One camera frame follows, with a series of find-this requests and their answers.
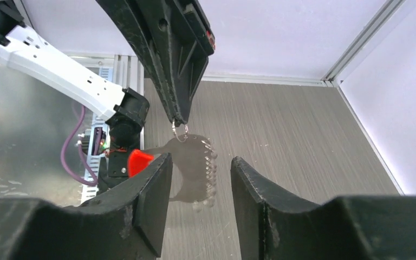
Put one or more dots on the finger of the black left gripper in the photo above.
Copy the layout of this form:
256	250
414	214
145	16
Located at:
195	42
145	25

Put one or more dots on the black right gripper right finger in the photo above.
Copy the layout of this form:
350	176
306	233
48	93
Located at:
274	223

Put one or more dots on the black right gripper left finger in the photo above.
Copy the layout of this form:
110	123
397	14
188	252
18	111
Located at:
126	222

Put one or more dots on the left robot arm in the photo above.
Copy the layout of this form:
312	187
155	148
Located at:
23	49

